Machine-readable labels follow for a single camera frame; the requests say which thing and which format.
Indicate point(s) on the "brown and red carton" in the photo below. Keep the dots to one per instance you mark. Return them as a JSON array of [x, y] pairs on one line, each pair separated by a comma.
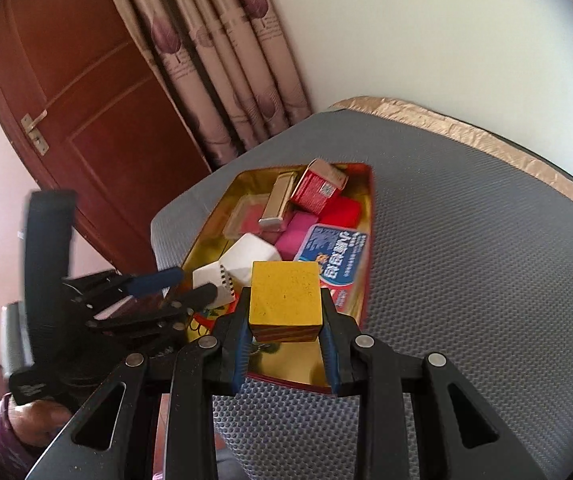
[[316, 187]]

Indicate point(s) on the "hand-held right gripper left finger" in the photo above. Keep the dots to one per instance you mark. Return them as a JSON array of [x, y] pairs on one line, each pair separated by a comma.
[[241, 360]]

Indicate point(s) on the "red tin box gold inside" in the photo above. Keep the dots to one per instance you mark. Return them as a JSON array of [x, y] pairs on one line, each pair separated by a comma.
[[216, 245]]

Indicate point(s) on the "clear plastic box red insert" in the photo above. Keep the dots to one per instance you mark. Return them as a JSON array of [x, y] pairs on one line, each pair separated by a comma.
[[246, 215]]

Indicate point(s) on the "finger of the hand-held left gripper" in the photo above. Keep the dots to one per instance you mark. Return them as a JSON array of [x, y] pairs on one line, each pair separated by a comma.
[[156, 280], [199, 296]]

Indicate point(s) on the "magenta rectangular box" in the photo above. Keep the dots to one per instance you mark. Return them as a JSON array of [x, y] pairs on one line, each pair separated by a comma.
[[294, 237]]

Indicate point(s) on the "person's left hand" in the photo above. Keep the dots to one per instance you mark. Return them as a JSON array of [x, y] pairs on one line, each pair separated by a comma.
[[31, 420]]

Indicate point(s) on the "yellow cube box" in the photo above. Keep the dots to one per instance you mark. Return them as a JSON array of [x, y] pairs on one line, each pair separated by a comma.
[[286, 295]]

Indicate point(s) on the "grey object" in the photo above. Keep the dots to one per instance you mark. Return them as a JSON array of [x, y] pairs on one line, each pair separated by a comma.
[[11, 340]]

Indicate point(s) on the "red rectangular box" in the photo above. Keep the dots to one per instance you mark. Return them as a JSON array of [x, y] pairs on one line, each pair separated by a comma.
[[344, 211]]

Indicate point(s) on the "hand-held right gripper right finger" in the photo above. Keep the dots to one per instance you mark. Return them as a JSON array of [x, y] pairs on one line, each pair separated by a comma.
[[331, 360]]

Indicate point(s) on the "gold metal lighter case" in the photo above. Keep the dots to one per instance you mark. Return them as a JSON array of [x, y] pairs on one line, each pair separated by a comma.
[[279, 200]]

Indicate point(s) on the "small white cube box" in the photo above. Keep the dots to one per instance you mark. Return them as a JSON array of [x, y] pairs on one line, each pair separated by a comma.
[[209, 277]]

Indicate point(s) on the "grey honeycomb mat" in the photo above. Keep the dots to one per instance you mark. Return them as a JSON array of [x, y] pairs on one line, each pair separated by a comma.
[[466, 285]]

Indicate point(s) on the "gold tablecloth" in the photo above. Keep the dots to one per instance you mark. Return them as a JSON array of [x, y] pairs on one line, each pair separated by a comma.
[[466, 132]]

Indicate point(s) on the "white power adapter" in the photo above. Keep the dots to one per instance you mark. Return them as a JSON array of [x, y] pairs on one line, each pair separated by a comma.
[[246, 255]]

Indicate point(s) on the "brown wooden door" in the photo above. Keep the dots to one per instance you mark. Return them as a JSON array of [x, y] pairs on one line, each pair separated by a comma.
[[91, 85]]

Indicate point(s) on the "beige leaf print curtain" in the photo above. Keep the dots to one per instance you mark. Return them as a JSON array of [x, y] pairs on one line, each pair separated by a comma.
[[216, 60]]

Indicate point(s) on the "clear floss pick box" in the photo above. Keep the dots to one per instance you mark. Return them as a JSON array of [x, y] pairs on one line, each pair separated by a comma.
[[339, 250]]

